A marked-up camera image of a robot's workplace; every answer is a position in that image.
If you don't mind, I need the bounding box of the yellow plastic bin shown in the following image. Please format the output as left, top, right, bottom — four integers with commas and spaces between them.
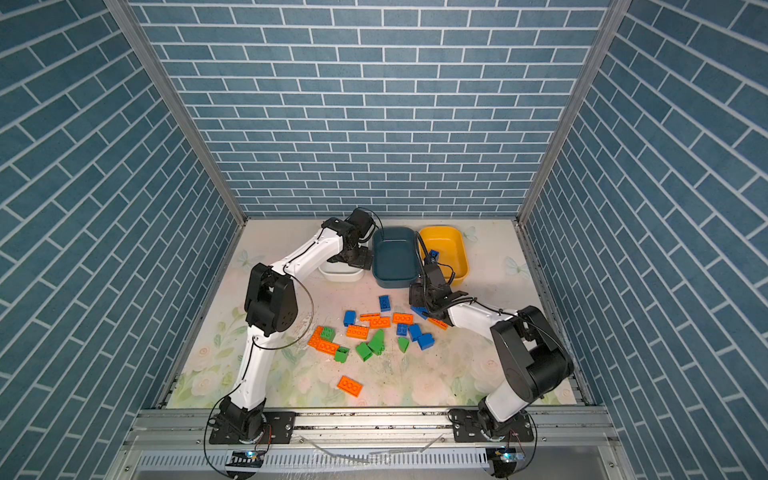
419, 226, 469, 287

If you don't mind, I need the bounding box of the dark teal plastic bin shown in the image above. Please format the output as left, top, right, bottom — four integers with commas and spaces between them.
372, 226, 420, 289

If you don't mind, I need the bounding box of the green slope brick centre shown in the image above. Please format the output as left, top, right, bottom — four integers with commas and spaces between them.
368, 329, 385, 355

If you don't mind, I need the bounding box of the blue long brick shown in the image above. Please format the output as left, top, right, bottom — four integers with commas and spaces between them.
411, 307, 429, 319

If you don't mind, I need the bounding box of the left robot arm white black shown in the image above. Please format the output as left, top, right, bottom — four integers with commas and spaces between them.
207, 208, 378, 445

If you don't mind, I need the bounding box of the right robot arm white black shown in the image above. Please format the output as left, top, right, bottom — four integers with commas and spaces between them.
409, 259, 574, 439

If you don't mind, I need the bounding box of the green slope brick right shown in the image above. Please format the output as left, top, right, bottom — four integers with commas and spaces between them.
397, 337, 410, 353

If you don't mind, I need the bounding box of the orange flat brick front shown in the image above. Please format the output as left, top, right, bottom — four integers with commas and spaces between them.
337, 376, 363, 398

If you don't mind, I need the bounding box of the green square brick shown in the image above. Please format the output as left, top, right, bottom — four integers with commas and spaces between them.
320, 327, 336, 342

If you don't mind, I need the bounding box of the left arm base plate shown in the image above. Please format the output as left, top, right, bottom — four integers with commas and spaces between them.
207, 409, 296, 445

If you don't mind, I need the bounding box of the green small brick lower left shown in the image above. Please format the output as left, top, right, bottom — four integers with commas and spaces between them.
334, 346, 349, 363

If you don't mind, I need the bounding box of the aluminium front rail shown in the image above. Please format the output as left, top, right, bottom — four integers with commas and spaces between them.
108, 406, 631, 479

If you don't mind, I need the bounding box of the green slope brick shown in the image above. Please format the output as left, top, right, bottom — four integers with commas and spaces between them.
397, 337, 410, 353
368, 329, 385, 355

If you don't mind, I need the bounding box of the orange long brick left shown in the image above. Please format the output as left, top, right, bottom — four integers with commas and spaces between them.
308, 326, 339, 356

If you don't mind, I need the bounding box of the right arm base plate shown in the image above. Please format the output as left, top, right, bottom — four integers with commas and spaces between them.
447, 408, 535, 443

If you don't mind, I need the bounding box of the white plastic bin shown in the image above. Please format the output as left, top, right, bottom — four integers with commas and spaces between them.
319, 262, 365, 283

